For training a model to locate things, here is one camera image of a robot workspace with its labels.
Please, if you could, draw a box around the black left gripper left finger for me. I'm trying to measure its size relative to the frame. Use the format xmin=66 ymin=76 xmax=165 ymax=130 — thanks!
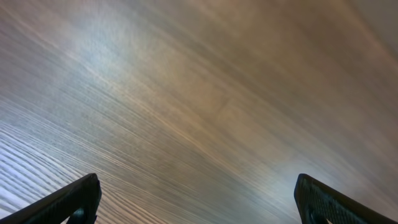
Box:
xmin=1 ymin=173 xmax=102 ymax=224

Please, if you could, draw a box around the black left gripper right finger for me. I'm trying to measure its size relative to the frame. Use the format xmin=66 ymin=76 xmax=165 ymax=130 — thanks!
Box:
xmin=294 ymin=174 xmax=397 ymax=224

